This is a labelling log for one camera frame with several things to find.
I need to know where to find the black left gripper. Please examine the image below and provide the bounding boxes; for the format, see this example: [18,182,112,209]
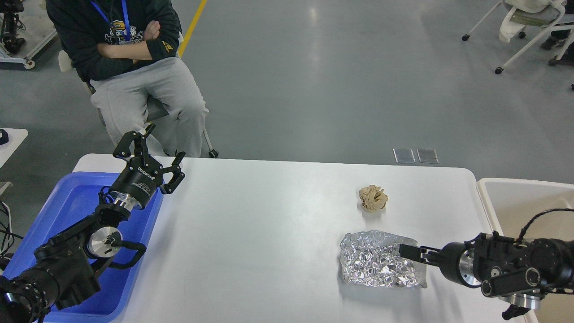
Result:
[109,123,186,210]

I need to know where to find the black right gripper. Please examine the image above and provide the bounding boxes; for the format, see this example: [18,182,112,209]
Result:
[399,242,476,288]

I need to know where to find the silver foil bag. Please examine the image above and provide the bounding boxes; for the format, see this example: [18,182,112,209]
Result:
[339,230,428,289]

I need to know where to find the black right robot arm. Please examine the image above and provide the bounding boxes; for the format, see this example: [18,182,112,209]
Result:
[398,209,574,320]

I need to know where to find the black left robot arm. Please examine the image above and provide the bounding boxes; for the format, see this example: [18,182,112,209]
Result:
[1,123,185,323]

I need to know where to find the white chair under person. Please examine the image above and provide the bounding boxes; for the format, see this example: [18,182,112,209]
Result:
[58,50,219,159]

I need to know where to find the crumpled brown paper ball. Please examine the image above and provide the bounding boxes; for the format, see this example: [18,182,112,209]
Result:
[359,185,389,213]

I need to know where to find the blue plastic bin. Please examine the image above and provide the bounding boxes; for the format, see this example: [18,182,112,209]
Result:
[4,172,163,323]

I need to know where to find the white plastic bin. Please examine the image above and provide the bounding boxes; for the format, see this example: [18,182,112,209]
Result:
[477,178,574,323]

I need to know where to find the right metal floor plate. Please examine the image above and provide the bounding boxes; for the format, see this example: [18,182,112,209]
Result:
[417,148,439,164]

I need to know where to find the metal floor plate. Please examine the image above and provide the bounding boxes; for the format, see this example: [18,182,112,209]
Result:
[417,148,439,164]
[393,148,416,164]

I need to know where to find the left metal floor plate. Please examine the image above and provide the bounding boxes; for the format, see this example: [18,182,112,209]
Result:
[393,148,416,164]

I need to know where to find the seated person black hoodie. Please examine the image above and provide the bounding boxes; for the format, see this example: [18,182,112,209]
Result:
[46,0,209,157]

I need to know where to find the white side table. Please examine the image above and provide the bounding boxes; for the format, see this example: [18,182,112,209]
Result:
[0,127,29,168]

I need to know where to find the white equipment cart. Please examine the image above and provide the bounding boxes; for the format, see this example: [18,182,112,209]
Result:
[0,0,56,69]

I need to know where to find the white rolling chair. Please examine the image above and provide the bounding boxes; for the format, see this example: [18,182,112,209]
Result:
[462,0,573,75]

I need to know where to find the black cables at left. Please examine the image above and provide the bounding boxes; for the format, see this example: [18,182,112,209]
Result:
[0,200,23,270]

